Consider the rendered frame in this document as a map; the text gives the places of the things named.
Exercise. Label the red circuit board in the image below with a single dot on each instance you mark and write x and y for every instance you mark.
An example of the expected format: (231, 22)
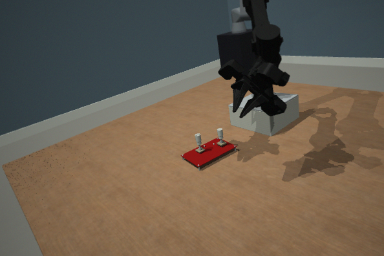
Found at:
(208, 151)

